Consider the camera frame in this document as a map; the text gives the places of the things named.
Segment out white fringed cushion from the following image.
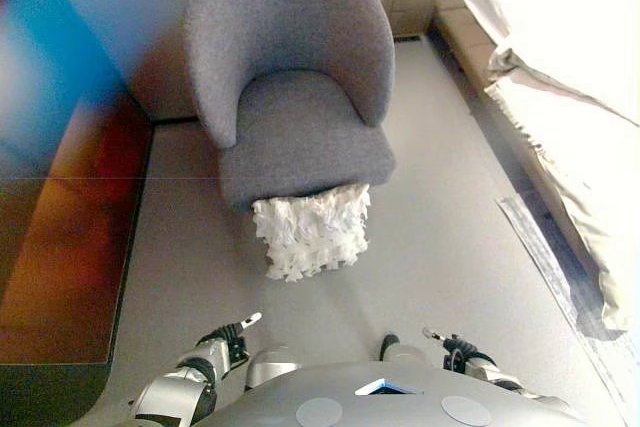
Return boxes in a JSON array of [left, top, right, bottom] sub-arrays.
[[251, 183, 372, 282]]

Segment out grey robot torso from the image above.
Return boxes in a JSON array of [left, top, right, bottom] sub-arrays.
[[197, 360, 591, 427]]

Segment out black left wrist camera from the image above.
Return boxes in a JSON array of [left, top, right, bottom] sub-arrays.
[[227, 337, 250, 366]]

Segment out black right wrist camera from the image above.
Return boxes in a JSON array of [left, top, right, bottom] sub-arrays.
[[441, 346, 465, 372]]

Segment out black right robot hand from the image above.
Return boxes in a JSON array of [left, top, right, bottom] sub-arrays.
[[422, 326, 494, 362]]

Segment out grey fabric armchair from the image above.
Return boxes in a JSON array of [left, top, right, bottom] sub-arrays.
[[182, 0, 399, 213]]

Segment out cream duvet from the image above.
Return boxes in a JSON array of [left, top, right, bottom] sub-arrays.
[[483, 46, 640, 333]]

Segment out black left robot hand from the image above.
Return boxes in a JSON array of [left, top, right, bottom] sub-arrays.
[[199, 311, 263, 347]]

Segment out white bed sheet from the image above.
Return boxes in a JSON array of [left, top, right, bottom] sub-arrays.
[[458, 0, 640, 123]]

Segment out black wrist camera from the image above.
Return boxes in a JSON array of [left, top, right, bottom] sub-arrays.
[[227, 337, 250, 366], [441, 346, 465, 372]]

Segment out grey floor rug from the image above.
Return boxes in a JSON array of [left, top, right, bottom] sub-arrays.
[[496, 195, 640, 427]]

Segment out glossy dark cabinet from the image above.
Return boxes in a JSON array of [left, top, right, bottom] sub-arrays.
[[0, 0, 154, 427]]

